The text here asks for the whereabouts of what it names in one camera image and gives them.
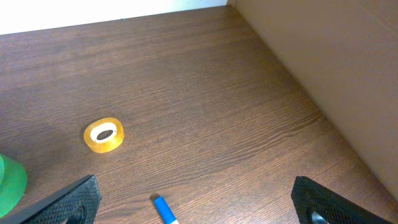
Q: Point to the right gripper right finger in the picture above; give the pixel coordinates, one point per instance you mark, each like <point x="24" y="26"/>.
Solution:
<point x="315" y="203"/>

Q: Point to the green tape roll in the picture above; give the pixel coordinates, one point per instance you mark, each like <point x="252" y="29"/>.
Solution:
<point x="13" y="183"/>

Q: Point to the yellow tape roll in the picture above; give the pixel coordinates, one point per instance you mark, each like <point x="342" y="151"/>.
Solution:
<point x="104" y="135"/>

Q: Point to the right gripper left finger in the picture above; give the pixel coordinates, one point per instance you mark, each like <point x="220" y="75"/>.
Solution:
<point x="76" y="203"/>

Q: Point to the blue white marker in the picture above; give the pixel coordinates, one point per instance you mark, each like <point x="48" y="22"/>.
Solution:
<point x="164" y="211"/>

